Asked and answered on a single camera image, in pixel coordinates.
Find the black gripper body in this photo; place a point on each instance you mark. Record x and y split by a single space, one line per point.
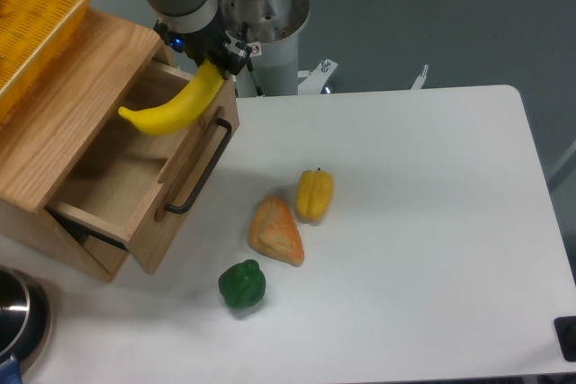
211 39

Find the yellow toy banana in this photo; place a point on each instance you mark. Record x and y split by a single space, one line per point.
183 109

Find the open wooden top drawer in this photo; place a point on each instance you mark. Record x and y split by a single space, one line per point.
130 192

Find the wooden drawer cabinet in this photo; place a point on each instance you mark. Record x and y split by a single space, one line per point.
55 122

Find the yellow toy bell pepper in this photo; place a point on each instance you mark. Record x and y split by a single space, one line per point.
314 194

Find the yellow plastic basket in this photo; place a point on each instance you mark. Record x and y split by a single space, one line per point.
33 32

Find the orange toy bread wedge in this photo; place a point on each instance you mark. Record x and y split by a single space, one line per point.
273 232

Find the green toy bell pepper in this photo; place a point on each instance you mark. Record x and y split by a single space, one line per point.
243 285

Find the steel pot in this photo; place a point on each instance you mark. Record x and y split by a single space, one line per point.
26 318

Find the blue object at corner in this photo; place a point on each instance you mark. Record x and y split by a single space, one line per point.
10 371

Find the black device at table edge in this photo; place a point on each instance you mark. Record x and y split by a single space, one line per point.
565 331

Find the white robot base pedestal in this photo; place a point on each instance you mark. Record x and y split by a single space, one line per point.
271 29

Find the white table mounting bracket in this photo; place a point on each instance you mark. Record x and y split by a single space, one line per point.
314 81

